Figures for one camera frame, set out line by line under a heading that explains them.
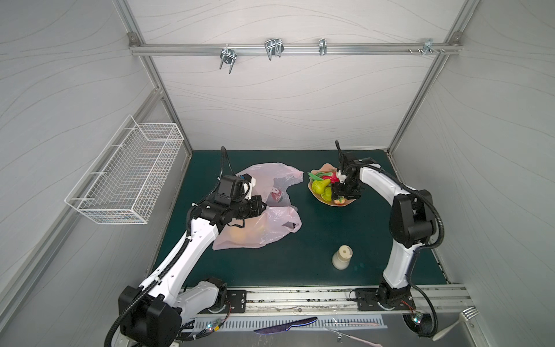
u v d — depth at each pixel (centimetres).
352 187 80
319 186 95
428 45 77
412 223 51
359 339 66
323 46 78
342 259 75
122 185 68
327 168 107
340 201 91
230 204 58
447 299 76
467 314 71
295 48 78
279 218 74
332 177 97
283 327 69
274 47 77
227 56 79
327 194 95
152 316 37
